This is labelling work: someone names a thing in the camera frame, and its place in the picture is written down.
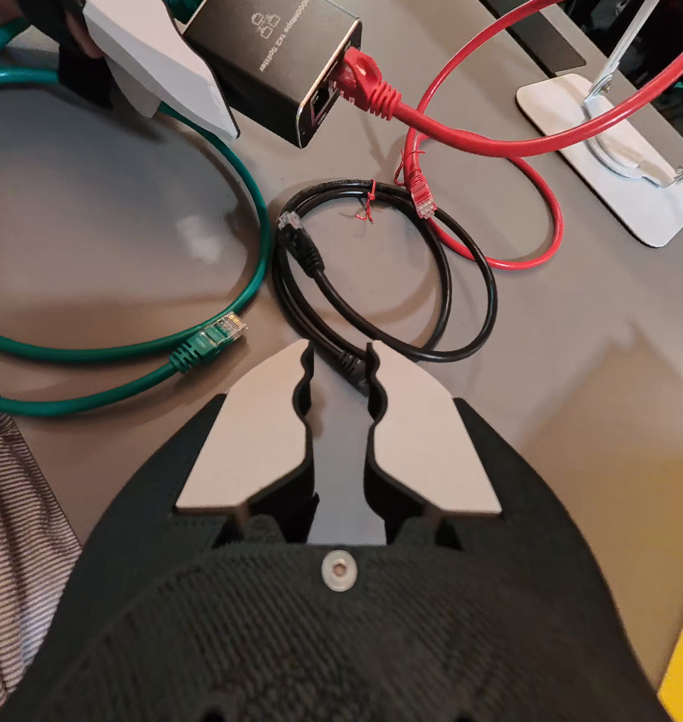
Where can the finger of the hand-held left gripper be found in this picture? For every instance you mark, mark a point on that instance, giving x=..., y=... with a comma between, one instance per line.
x=149, y=51

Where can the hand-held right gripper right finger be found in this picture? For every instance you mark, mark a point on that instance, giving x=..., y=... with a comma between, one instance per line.
x=432, y=445

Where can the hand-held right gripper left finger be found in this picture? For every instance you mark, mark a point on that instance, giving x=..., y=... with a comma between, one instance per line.
x=251, y=440

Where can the black network splitter box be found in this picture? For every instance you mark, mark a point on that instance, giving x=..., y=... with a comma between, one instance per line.
x=262, y=51

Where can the person's left hand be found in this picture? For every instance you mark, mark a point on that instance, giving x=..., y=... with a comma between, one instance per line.
x=86, y=40

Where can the striped grey garment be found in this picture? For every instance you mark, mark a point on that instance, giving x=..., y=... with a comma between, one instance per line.
x=14, y=507

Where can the wooden tablet stand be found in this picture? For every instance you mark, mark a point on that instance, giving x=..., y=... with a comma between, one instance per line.
x=629, y=186

